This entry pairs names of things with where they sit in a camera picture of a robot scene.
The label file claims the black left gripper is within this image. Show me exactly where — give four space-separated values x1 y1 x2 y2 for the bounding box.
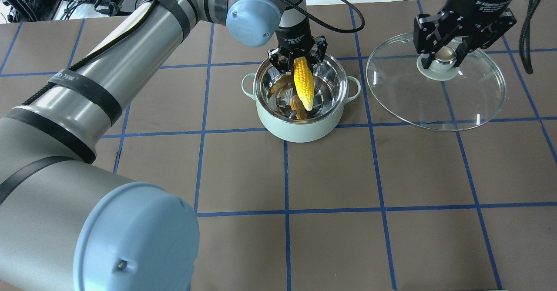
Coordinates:
268 25 328 73

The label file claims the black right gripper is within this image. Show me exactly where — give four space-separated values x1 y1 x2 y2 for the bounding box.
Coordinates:
413 0 517 69

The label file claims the yellow corn cob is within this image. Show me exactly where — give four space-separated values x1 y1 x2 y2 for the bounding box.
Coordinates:
293 57 315 111

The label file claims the glass pot lid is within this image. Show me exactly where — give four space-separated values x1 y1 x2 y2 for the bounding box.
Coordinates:
366 33 507 132

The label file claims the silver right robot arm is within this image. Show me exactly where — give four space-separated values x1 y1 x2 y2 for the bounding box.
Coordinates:
413 0 517 69

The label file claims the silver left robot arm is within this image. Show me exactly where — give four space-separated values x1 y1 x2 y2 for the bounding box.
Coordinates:
1 0 304 291

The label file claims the pale green cooking pot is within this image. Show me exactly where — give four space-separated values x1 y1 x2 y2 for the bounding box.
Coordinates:
241 53 362 143

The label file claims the brown paper table cover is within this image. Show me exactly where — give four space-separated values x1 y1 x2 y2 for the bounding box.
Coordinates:
0 0 557 291

